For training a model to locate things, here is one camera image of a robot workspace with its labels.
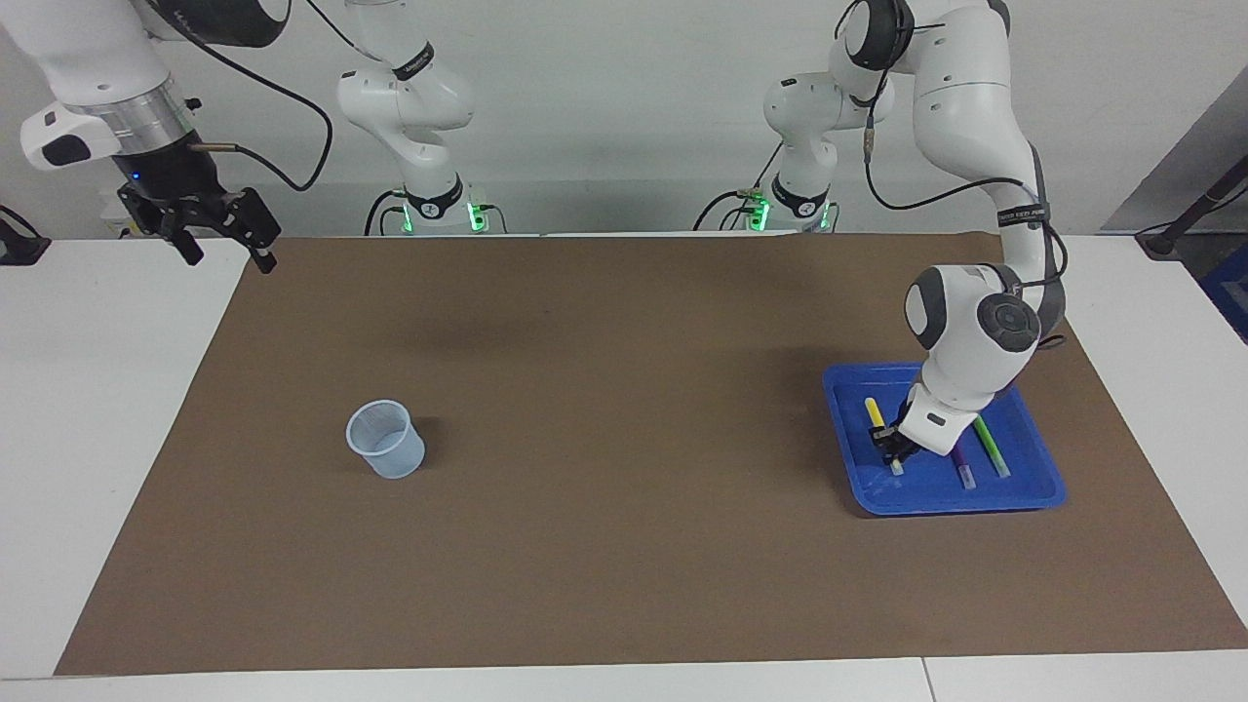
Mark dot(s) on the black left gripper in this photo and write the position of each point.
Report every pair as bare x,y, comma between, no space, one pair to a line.
897,437

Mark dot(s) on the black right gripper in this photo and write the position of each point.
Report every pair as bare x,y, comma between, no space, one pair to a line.
175,185

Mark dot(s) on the yellow marker pen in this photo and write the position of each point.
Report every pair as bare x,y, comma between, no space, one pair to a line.
874,414

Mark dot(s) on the purple marker pen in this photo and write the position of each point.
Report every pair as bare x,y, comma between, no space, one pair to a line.
965,473

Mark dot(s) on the green marker pen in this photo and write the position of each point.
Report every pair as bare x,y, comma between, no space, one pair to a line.
994,453

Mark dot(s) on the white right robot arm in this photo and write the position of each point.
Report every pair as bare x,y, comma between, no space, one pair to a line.
97,58

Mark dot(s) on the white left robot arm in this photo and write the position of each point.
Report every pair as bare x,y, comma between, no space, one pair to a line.
975,117

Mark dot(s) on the blue plastic tray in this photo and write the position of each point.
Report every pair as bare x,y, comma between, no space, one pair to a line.
907,492

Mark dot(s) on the white power strip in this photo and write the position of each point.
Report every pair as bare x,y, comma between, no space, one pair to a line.
112,219

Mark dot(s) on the translucent plastic cup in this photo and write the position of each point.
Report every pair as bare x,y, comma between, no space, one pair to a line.
390,453

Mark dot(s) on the brown table mat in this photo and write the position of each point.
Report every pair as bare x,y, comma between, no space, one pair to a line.
624,546

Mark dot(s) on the blue storage box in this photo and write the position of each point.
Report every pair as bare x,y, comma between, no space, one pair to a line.
1230,292

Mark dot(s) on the black stand pole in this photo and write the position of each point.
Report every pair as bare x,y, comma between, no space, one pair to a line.
1194,210

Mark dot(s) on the black clamp mount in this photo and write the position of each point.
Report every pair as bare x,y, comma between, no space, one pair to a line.
19,249

